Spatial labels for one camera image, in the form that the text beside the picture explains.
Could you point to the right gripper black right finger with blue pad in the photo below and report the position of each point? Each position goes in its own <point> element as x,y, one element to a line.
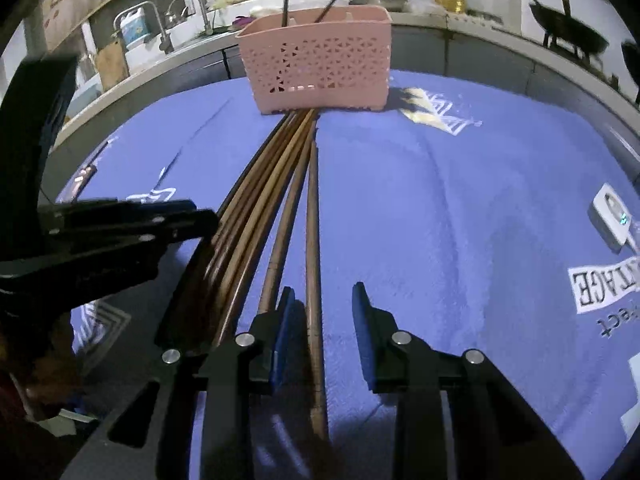
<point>398,363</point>

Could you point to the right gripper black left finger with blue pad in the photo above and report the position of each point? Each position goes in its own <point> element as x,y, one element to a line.
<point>246,400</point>

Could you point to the brown wooden chopstick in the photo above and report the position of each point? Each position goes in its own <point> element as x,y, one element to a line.
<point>228,307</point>
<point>318,410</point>
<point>224,283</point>
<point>233,228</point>
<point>270,290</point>
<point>207,245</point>

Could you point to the patterned chopstick at edge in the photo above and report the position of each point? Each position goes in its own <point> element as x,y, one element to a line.
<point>84,174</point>

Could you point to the blue printed cloth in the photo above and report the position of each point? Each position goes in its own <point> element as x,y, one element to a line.
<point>482,239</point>

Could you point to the wooden cutting board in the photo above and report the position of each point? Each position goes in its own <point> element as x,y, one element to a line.
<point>111,65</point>

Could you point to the steel sink faucet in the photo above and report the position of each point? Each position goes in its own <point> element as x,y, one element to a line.
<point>178,11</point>
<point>166,45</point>

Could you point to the white detergent jug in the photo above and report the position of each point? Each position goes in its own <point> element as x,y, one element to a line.
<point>134,28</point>

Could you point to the white square smart device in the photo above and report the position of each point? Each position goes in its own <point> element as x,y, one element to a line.
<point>611,218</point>

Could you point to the pink perforated plastic basket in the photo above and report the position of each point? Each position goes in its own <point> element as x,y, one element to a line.
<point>342,61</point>

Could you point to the black wok on stove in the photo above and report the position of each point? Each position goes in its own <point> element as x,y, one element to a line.
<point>563,25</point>

